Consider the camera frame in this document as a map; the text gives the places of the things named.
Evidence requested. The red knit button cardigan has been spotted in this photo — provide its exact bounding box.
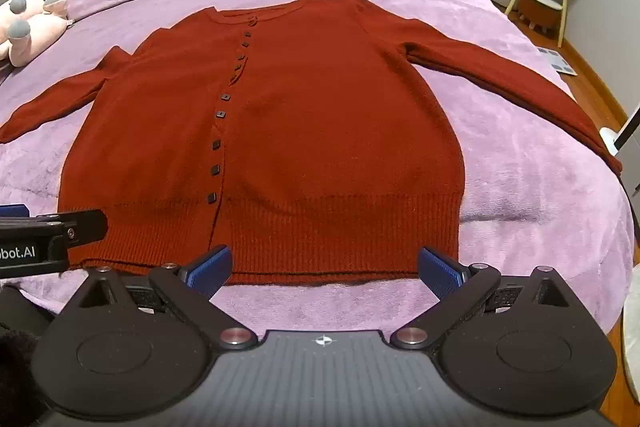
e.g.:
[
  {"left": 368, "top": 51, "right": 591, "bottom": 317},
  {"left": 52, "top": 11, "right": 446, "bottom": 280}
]
[{"left": 0, "top": 0, "right": 624, "bottom": 288}]

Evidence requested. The printed paper sheet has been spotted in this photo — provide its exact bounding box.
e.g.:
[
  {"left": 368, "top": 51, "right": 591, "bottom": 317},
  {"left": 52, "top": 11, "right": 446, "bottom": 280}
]
[{"left": 536, "top": 47, "right": 579, "bottom": 78}]

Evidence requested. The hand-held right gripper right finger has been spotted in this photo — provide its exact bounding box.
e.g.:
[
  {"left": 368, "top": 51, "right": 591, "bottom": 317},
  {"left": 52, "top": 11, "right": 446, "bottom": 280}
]
[{"left": 389, "top": 246, "right": 572, "bottom": 351}]

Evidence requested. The pink plush toy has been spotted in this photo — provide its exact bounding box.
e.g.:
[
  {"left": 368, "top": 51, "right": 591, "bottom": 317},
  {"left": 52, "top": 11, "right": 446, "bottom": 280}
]
[{"left": 0, "top": 0, "right": 75, "bottom": 68}]

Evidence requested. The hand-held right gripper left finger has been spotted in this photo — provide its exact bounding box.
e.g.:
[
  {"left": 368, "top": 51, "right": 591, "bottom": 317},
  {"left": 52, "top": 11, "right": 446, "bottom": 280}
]
[{"left": 75, "top": 244, "right": 259, "bottom": 352}]

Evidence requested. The white floor stand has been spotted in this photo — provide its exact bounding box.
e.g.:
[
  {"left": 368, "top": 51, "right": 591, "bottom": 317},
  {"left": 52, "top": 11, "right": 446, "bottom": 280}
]
[{"left": 597, "top": 104, "right": 640, "bottom": 158}]

